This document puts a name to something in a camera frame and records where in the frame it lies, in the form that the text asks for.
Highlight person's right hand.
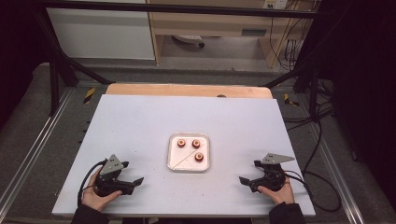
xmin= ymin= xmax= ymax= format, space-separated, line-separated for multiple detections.
xmin=257 ymin=181 xmax=296 ymax=205

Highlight black metal frame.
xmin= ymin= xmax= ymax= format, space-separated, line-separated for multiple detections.
xmin=31 ymin=0 xmax=323 ymax=118

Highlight white table board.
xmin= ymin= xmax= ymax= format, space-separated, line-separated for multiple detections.
xmin=51 ymin=94 xmax=316 ymax=218

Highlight person's left hand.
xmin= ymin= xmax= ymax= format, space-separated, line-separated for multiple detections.
xmin=81 ymin=167 xmax=123 ymax=213

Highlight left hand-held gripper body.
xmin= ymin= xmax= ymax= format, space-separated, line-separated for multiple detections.
xmin=93 ymin=154 xmax=135 ymax=198

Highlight wooden table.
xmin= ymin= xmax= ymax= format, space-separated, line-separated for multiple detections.
xmin=105 ymin=82 xmax=274 ymax=100

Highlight bundle of black floor cables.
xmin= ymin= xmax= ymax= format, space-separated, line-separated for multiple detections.
xmin=282 ymin=77 xmax=336 ymax=133

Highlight white square tray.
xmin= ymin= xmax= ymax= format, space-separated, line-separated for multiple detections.
xmin=166 ymin=133 xmax=211 ymax=173

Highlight wooden desk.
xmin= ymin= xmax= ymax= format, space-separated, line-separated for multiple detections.
xmin=145 ymin=0 xmax=314 ymax=69

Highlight thin wooden skewer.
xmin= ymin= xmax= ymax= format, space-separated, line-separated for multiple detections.
xmin=171 ymin=143 xmax=206 ymax=169

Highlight black cables at desk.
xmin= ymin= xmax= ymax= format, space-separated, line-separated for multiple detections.
xmin=268 ymin=0 xmax=314 ymax=72

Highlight white cabinet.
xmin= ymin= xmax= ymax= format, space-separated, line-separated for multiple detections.
xmin=46 ymin=7 xmax=156 ymax=61

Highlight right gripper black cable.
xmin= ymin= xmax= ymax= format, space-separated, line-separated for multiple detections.
xmin=283 ymin=169 xmax=342 ymax=213

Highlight white power strip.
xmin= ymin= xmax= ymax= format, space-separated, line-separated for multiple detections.
xmin=262 ymin=0 xmax=290 ymax=10

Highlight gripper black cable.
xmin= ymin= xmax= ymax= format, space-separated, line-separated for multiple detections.
xmin=77 ymin=159 xmax=108 ymax=206
xmin=283 ymin=169 xmax=342 ymax=213

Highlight office chair base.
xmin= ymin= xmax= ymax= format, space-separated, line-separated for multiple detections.
xmin=172 ymin=34 xmax=206 ymax=49

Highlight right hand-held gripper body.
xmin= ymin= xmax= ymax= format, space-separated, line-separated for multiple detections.
xmin=252 ymin=152 xmax=296 ymax=192

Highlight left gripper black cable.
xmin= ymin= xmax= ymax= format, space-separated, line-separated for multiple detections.
xmin=77 ymin=159 xmax=108 ymax=206

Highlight aluminium floor rail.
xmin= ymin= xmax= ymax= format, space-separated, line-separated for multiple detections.
xmin=0 ymin=88 xmax=75 ymax=214
xmin=306 ymin=122 xmax=366 ymax=224

